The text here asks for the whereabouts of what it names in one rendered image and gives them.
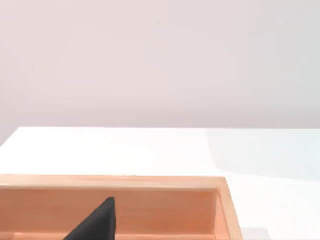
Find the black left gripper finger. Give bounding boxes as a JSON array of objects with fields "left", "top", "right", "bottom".
[{"left": 62, "top": 196, "right": 118, "bottom": 240}]

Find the shallow salmon-coloured box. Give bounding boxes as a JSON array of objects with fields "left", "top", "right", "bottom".
[{"left": 0, "top": 174, "right": 244, "bottom": 240}]

